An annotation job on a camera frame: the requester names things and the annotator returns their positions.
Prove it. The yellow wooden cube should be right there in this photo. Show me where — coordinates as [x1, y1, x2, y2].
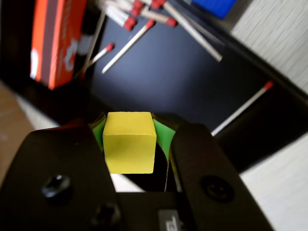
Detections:
[103, 111, 157, 174]

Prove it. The orange matchbox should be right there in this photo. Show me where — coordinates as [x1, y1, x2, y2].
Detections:
[30, 0, 88, 91]

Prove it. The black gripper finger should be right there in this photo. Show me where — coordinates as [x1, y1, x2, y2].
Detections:
[0, 112, 121, 231]

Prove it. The blue wooden cube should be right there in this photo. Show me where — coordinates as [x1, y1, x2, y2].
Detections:
[191, 0, 237, 20]

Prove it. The black cardboard box tray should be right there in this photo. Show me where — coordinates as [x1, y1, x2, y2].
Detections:
[0, 0, 308, 174]

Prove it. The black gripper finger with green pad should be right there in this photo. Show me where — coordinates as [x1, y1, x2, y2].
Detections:
[153, 112, 276, 231]

